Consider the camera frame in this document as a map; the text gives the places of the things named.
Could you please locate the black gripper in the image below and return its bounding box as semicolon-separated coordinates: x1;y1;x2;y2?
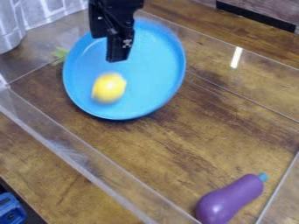
88;0;144;63

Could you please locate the yellow toy lemon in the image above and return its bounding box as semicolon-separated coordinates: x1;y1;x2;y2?
90;73;126;103

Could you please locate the blue oval tray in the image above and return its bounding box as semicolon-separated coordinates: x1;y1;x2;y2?
61;17;185;120

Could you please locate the green leafy toy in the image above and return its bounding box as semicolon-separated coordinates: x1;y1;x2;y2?
50;47;69;62

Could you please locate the grey checkered curtain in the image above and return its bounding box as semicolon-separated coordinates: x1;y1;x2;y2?
0;0;88;54

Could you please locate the dark baseboard strip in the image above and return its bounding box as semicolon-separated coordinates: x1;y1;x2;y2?
216;0;296;33

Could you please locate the purple toy eggplant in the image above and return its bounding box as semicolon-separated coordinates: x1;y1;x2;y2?
195;172;268;224

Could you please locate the blue device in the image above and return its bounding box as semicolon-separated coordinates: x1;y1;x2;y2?
0;192;26;224

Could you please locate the clear acrylic enclosure wall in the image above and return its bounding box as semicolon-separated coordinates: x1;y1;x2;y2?
0;0;299;224

